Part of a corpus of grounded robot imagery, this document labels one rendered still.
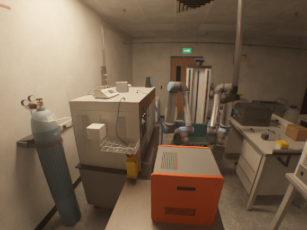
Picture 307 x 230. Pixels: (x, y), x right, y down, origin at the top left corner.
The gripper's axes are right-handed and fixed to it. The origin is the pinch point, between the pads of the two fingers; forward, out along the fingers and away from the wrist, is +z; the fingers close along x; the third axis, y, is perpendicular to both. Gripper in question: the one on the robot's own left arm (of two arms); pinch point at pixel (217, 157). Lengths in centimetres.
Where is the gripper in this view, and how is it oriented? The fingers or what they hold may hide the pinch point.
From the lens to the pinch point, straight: 184.5
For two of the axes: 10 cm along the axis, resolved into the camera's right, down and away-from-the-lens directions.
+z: -2.2, 9.7, -0.7
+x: 9.5, 1.9, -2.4
